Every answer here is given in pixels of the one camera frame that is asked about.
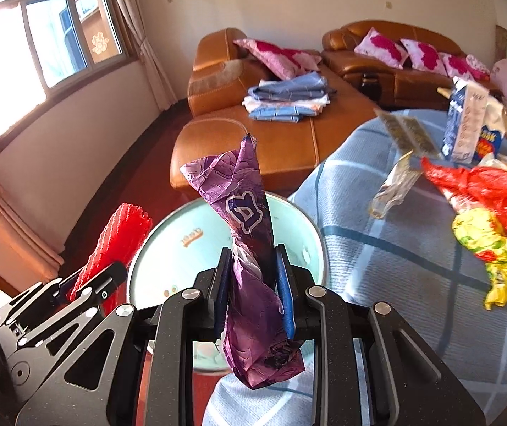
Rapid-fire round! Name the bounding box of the gold sachet strip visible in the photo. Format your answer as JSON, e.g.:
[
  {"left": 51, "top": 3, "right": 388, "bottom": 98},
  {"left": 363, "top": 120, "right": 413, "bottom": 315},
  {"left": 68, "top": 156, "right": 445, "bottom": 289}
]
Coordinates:
[{"left": 375, "top": 111, "right": 440, "bottom": 160}]

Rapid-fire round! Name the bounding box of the small clear wrapper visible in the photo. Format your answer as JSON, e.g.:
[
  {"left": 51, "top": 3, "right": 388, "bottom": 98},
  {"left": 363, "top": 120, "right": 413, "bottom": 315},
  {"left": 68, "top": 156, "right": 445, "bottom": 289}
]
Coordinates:
[{"left": 370, "top": 151, "right": 423, "bottom": 219}]

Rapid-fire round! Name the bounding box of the blue and white carton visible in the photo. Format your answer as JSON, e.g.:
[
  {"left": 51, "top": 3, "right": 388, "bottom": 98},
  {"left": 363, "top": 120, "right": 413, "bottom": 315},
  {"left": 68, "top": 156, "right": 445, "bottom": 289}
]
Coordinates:
[{"left": 475, "top": 98, "right": 507, "bottom": 161}]

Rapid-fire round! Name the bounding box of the red foam mesh net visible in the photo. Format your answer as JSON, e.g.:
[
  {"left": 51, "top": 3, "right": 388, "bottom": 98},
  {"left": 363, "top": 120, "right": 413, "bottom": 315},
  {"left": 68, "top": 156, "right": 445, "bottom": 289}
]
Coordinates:
[{"left": 69, "top": 203, "right": 153, "bottom": 316}]

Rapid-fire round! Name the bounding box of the large pink floral pillow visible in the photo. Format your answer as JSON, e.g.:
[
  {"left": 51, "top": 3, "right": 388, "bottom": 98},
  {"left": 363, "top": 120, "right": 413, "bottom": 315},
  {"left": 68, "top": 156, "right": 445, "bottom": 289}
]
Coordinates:
[{"left": 233, "top": 38, "right": 323, "bottom": 81}]

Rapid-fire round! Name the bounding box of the window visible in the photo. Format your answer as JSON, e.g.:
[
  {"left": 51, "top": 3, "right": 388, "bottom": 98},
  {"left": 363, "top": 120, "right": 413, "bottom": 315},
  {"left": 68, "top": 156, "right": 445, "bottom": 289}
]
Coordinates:
[{"left": 0, "top": 0, "right": 138, "bottom": 154}]

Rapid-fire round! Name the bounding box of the tall white carton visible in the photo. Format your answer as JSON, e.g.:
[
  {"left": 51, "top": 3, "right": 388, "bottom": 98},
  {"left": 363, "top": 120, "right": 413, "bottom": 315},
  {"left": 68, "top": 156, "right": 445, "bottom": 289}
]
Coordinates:
[{"left": 442, "top": 75, "right": 490, "bottom": 163}]

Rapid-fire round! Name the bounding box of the brown leather sofa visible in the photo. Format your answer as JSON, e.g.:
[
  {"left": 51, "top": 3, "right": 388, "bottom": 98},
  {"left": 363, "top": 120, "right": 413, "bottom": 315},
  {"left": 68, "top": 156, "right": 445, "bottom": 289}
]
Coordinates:
[{"left": 322, "top": 20, "right": 502, "bottom": 111}]

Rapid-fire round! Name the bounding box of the purple wrapper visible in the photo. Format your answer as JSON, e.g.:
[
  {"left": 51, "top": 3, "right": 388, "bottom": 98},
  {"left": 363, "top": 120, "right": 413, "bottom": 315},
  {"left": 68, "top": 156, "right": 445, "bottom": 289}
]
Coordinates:
[{"left": 179, "top": 135, "right": 306, "bottom": 390}]

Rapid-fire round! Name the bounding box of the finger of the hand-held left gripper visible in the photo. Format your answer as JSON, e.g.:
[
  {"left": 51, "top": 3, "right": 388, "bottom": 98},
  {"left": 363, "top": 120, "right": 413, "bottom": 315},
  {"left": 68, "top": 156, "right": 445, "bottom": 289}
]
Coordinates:
[
  {"left": 7, "top": 262, "right": 129, "bottom": 389},
  {"left": 0, "top": 277, "right": 79, "bottom": 335}
]

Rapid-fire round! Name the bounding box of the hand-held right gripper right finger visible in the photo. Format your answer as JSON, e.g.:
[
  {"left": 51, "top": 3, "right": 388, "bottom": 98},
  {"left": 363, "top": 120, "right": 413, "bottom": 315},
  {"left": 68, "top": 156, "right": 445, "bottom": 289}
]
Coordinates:
[{"left": 273, "top": 244, "right": 487, "bottom": 426}]

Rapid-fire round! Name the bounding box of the blue plaid tablecloth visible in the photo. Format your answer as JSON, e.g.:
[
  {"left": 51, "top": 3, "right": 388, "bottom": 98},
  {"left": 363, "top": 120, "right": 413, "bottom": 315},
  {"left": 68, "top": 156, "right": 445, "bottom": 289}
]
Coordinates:
[{"left": 202, "top": 109, "right": 507, "bottom": 426}]

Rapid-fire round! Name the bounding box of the brown leather chaise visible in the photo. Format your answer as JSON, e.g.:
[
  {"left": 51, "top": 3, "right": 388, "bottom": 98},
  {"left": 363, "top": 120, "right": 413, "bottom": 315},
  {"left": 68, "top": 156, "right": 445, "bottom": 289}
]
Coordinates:
[{"left": 170, "top": 28, "right": 378, "bottom": 191}]

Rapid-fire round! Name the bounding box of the blue floral folded sheet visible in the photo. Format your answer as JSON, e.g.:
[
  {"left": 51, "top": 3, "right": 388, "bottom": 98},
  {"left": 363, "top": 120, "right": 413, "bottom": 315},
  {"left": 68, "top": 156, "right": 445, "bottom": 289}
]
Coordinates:
[{"left": 242, "top": 98, "right": 330, "bottom": 122}]

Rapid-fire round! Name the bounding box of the blue plaid folded sheet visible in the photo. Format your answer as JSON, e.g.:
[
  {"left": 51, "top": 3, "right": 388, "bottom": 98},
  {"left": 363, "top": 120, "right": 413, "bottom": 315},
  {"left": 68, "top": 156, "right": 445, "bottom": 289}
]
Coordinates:
[{"left": 247, "top": 72, "right": 329, "bottom": 103}]

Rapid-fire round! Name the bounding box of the cream curtain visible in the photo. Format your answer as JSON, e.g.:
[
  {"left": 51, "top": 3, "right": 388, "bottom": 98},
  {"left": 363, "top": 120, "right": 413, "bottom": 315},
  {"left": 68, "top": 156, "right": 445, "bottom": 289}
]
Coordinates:
[{"left": 111, "top": 0, "right": 178, "bottom": 111}]

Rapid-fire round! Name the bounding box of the red plastic bag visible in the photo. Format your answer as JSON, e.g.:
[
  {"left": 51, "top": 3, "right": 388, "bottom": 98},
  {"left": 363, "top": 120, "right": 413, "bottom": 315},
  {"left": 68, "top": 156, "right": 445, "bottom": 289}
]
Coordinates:
[{"left": 421, "top": 156, "right": 507, "bottom": 238}]

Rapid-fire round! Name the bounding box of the small floral cushion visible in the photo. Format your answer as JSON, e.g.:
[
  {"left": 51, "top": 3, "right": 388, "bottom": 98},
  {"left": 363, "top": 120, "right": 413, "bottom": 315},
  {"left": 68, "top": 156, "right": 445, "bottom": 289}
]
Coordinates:
[{"left": 466, "top": 54, "right": 491, "bottom": 81}]

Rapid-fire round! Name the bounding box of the light green round bin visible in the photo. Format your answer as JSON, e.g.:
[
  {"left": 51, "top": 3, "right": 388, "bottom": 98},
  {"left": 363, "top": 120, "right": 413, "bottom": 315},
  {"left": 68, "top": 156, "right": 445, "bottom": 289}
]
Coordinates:
[{"left": 127, "top": 191, "right": 325, "bottom": 373}]

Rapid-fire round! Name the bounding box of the yellow printed wrapper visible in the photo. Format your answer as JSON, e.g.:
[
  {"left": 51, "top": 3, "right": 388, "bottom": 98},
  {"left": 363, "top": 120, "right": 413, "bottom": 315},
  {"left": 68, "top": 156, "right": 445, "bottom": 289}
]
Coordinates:
[{"left": 452, "top": 208, "right": 507, "bottom": 311}]

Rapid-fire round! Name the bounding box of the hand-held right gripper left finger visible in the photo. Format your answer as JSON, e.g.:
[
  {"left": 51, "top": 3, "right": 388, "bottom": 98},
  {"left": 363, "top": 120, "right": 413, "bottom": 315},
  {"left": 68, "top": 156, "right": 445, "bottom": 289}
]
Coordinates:
[{"left": 16, "top": 248, "right": 232, "bottom": 426}]

